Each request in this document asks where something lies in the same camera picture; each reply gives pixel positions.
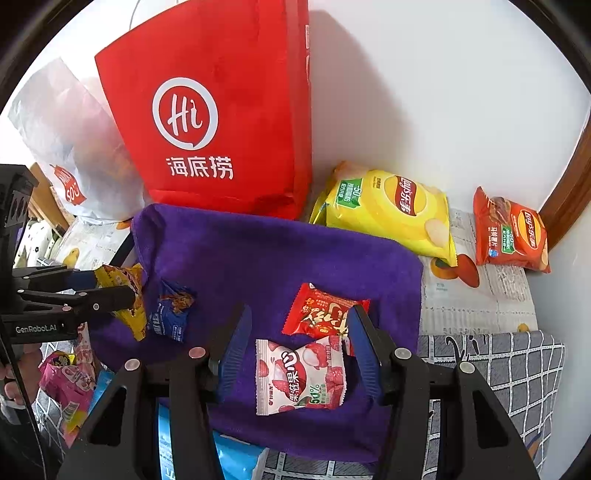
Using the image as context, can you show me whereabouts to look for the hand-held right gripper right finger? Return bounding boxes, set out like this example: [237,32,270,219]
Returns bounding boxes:
[346,305,541,480]

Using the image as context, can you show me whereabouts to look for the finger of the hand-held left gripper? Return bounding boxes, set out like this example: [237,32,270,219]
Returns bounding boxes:
[13,285,136,320]
[13,264,101,292]

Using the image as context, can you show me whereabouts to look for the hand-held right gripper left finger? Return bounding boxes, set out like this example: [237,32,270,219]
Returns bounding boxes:
[55,302,254,480]

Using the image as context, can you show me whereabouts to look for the yellow snack packet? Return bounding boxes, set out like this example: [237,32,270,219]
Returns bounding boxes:
[95,263,148,342]

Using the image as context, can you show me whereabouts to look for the red snack packet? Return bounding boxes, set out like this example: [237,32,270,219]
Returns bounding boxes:
[281,282,371,356]

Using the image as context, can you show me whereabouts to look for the white pink fruit packet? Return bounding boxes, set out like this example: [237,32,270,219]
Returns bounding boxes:
[255,335,347,416]

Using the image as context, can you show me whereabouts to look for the blue snack packet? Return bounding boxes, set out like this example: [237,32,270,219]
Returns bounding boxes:
[148,279,198,343]

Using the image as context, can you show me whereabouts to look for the magenta snack packet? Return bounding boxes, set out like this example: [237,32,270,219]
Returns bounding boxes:
[39,351,98,448]

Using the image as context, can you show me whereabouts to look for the person's left hand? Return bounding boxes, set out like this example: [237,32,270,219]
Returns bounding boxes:
[0,347,42,408]

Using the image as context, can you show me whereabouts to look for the white floral pillow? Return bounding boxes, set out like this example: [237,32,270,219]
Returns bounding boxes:
[14,219,61,268]

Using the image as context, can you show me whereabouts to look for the wooden headboard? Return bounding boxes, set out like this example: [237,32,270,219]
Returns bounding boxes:
[28,164,70,232]

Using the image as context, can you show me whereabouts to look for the purple towel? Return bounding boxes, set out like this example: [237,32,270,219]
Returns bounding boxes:
[90,203,424,464]

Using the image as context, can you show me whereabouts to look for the blue tissue pack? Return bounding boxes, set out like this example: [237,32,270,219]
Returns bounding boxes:
[90,371,271,480]

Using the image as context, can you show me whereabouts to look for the yellow chips bag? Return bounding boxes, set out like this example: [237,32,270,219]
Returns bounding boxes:
[308,161,458,268]

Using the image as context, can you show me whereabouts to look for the grey checked blanket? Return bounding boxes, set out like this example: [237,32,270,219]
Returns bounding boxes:
[28,330,566,480]

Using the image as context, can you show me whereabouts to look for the white plastic bag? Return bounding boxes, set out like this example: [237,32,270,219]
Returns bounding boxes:
[7,58,148,227]

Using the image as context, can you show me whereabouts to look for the orange chips bag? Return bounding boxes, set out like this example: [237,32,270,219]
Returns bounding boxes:
[473,186,551,274]

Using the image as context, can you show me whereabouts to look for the red paper bag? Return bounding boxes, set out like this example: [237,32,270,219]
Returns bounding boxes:
[95,0,315,221]

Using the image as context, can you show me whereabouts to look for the brown wooden door frame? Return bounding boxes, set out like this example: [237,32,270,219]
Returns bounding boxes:
[538,106,591,238]

